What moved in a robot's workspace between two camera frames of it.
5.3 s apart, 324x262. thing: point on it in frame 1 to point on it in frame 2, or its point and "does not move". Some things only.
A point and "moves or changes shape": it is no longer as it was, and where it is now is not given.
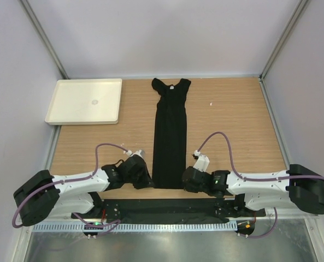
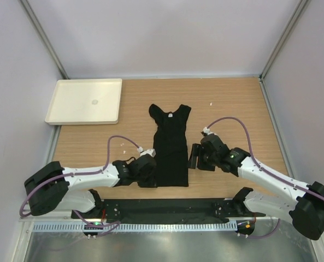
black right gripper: x=190 y=188 to x=195 y=152
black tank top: x=169 y=155 moves or changes shape
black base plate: x=182 y=210 does not move
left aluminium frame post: x=43 y=39 does not move
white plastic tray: x=84 y=101 does not move
